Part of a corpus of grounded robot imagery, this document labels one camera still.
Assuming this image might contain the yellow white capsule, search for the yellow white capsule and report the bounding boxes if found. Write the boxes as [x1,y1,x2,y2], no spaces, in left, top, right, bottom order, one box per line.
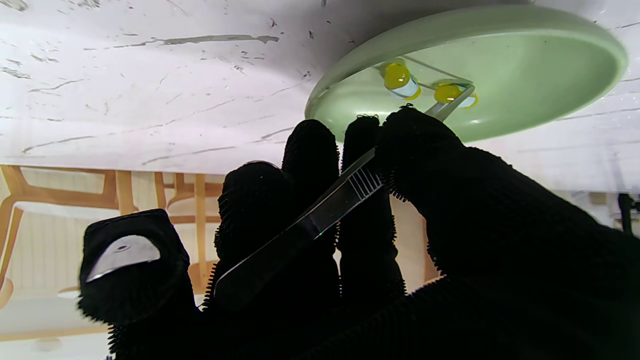
[433,82,478,109]
[382,61,422,101]

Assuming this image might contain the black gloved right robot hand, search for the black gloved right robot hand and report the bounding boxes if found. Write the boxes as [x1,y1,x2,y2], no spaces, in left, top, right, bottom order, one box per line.
[77,105,640,360]

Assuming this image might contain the green round dish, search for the green round dish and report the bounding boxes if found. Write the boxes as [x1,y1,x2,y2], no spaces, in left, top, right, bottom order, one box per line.
[305,5,629,143]

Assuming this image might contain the steel tweezers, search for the steel tweezers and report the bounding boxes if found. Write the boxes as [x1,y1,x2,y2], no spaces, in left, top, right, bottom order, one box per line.
[214,85,476,311]

